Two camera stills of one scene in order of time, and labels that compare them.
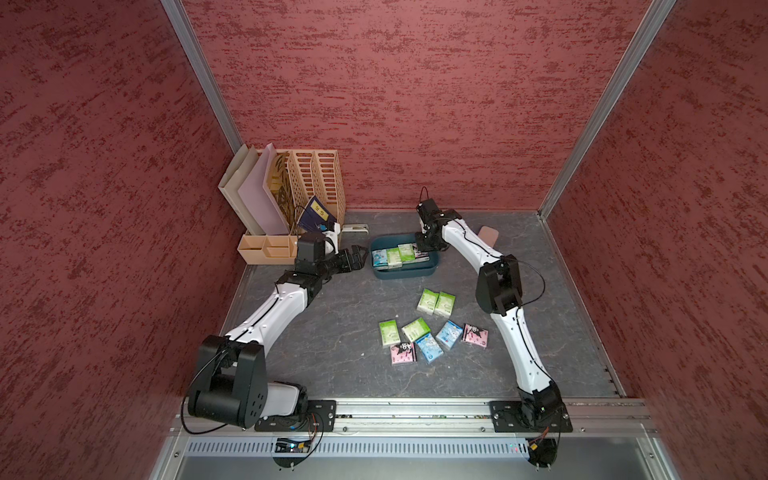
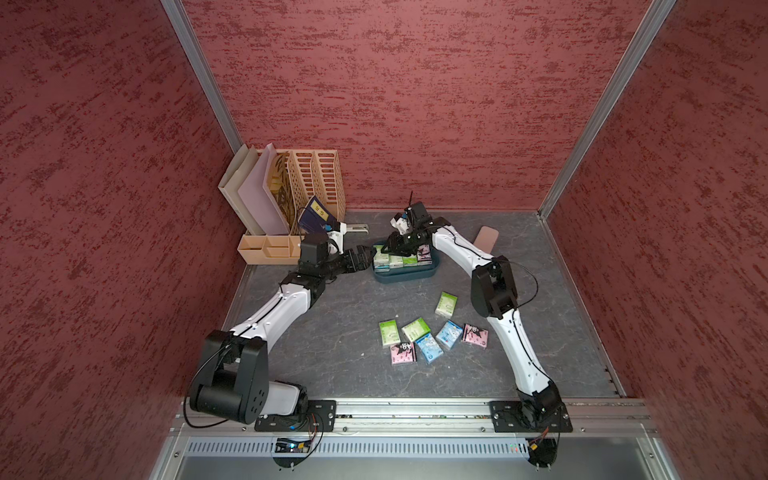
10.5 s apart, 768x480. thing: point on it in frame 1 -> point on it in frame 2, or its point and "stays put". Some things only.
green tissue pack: [427, 301] -> [381, 260]
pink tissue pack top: [422, 257] stays put
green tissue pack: [415, 330] stays put
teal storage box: [408, 270] stays put
